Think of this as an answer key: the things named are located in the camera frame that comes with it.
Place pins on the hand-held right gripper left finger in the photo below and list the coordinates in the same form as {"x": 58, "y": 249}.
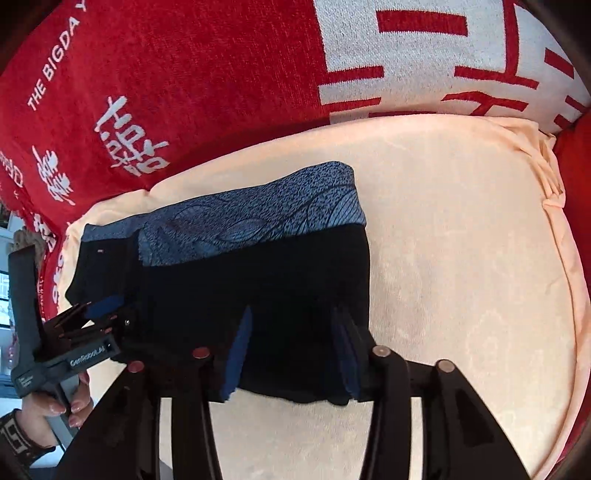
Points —
{"x": 238, "y": 355}

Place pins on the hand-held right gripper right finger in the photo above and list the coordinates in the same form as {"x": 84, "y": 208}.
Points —
{"x": 345, "y": 360}

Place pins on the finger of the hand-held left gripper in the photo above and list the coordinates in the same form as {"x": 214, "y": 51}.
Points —
{"x": 107, "y": 307}
{"x": 69, "y": 318}

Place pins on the black pants with blue stripes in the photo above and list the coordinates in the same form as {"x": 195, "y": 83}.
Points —
{"x": 277, "y": 277}

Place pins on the person's left forearm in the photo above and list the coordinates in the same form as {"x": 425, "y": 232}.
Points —
{"x": 14, "y": 436}

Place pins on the person's left hand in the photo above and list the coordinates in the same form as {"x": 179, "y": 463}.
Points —
{"x": 83, "y": 397}

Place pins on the cream cloth pad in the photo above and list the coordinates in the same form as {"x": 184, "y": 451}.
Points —
{"x": 461, "y": 277}

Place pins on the red printed blanket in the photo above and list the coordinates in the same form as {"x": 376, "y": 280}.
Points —
{"x": 184, "y": 69}

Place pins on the red floral pillow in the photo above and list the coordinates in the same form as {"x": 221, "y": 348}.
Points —
{"x": 575, "y": 157}

